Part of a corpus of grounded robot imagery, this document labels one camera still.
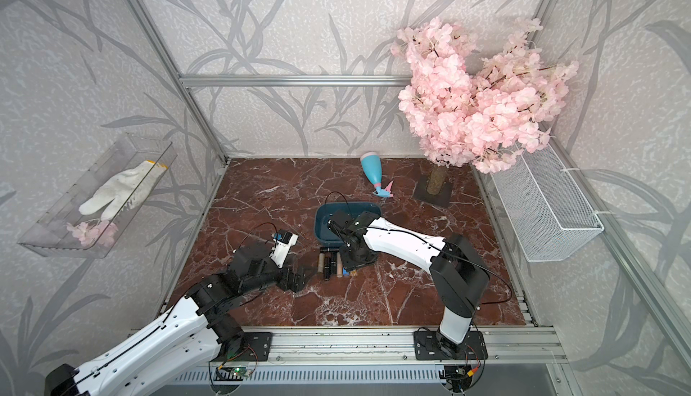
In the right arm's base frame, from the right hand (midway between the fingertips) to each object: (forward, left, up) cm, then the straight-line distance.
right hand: (352, 264), depth 83 cm
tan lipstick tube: (+2, +5, -5) cm, 7 cm away
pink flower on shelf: (-4, +57, +28) cm, 64 cm away
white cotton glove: (+9, +57, +28) cm, 64 cm away
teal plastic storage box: (+13, +11, -5) cm, 17 cm away
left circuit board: (-27, +31, -6) cm, 41 cm away
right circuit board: (-28, -29, -9) cm, 42 cm away
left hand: (-4, +13, +7) cm, 15 cm away
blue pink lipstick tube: (-1, +2, -5) cm, 6 cm away
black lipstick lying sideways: (+7, +8, -4) cm, 12 cm away
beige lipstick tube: (+3, +11, -5) cm, 12 cm away
